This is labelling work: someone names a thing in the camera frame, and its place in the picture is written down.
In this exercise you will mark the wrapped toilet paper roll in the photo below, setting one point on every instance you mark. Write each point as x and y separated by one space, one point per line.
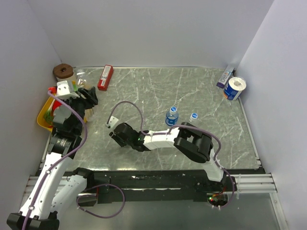
234 88

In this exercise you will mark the red cable connector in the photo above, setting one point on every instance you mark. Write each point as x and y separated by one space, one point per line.
53 90

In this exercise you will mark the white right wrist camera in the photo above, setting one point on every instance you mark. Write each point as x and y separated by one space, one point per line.
112 122

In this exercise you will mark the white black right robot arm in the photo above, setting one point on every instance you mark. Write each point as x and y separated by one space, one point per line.
195 144

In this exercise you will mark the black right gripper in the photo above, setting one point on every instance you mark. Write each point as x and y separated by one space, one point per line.
116 139

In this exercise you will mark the yellow plastic basket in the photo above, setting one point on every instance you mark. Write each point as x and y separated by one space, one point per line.
45 117

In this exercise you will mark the red toy pepper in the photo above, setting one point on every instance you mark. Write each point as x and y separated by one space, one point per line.
56 104

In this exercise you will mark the brown lid white canister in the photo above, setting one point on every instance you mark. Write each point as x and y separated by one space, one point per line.
64 72

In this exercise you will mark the red flat box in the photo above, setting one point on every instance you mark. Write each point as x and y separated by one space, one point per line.
105 78

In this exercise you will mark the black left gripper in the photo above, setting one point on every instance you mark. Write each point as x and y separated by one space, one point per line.
89 93

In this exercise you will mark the blue label Pocari bottle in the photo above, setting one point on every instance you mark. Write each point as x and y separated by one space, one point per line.
171 116

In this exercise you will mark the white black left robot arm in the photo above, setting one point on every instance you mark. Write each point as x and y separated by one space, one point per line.
46 205

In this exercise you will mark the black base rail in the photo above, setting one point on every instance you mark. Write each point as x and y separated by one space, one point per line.
132 186

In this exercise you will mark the silver white left wrist camera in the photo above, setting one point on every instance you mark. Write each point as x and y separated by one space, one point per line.
66 90

